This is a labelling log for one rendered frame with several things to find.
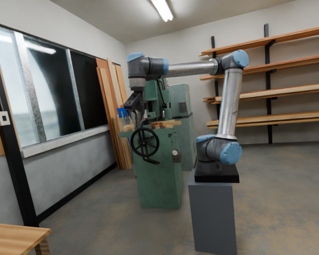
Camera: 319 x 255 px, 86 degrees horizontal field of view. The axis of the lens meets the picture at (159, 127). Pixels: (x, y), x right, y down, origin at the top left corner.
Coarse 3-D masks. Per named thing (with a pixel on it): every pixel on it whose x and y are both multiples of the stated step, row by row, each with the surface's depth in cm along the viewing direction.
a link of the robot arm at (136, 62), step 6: (132, 54) 82; (138, 54) 82; (144, 54) 86; (132, 60) 83; (138, 60) 83; (144, 60) 84; (132, 66) 83; (138, 66) 83; (144, 66) 85; (132, 72) 84; (138, 72) 84; (144, 72) 86
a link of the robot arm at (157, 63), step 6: (150, 60) 86; (156, 60) 87; (162, 60) 88; (150, 66) 86; (156, 66) 87; (162, 66) 88; (168, 66) 90; (150, 72) 88; (156, 72) 89; (162, 72) 90
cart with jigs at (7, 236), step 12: (0, 228) 105; (12, 228) 103; (24, 228) 102; (36, 228) 100; (0, 240) 94; (12, 240) 93; (24, 240) 92; (36, 240) 90; (0, 252) 85; (12, 252) 84; (24, 252) 84; (36, 252) 95; (48, 252) 98
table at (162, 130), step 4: (152, 128) 185; (160, 128) 178; (164, 128) 174; (168, 128) 173; (172, 128) 172; (120, 132) 186; (124, 132) 184; (128, 132) 183; (132, 132) 182; (156, 132) 176; (160, 132) 175; (164, 132) 174; (168, 132) 173; (172, 132) 172; (120, 136) 186; (124, 136) 185; (128, 136) 184; (136, 136) 172; (148, 136) 169
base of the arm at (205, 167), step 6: (198, 162) 130; (204, 162) 125; (210, 162) 124; (216, 162) 125; (198, 168) 129; (204, 168) 125; (210, 168) 123; (216, 168) 124; (204, 174) 125; (210, 174) 123
